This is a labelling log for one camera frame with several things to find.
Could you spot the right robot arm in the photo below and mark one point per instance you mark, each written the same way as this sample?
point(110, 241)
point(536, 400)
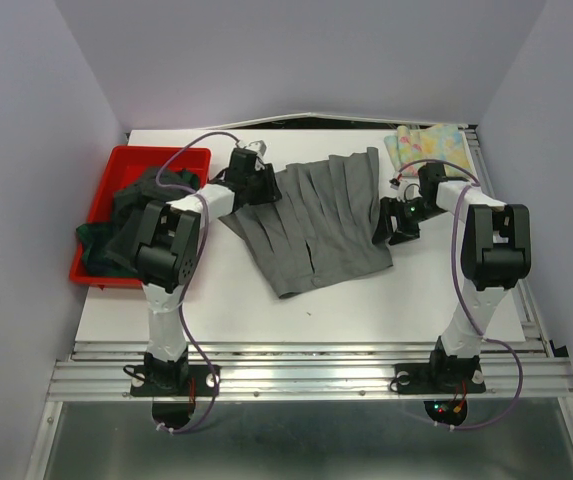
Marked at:
point(490, 252)

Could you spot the dark charcoal knit skirt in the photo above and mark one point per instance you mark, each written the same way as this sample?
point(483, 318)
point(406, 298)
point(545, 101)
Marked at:
point(128, 207)

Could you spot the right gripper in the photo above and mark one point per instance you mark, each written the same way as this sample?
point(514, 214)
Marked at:
point(384, 229)

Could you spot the dark green skirt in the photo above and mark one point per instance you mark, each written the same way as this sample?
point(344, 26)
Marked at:
point(93, 238)

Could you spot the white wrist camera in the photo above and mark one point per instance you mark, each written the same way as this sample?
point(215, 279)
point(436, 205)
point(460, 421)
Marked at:
point(406, 188)
point(259, 148)

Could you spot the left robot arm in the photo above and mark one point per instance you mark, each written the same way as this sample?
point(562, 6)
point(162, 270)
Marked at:
point(170, 239)

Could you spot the red plastic bin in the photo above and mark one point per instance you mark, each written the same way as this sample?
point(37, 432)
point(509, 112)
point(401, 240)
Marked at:
point(133, 177)

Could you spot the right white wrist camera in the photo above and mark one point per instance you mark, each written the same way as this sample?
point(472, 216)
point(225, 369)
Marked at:
point(406, 188)

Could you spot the floral pastel skirt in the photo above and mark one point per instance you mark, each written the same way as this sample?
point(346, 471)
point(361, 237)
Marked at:
point(441, 141)

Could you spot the grey skirt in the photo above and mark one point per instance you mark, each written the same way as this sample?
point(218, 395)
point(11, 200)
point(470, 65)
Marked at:
point(320, 233)

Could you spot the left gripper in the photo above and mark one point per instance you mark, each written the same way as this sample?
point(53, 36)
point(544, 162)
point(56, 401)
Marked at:
point(271, 191)

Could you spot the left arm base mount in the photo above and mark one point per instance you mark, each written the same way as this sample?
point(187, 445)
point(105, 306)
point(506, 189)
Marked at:
point(195, 381)

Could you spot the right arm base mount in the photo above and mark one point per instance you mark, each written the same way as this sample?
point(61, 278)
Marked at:
point(441, 374)

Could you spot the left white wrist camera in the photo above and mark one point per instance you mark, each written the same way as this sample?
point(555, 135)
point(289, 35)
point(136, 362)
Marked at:
point(259, 148)

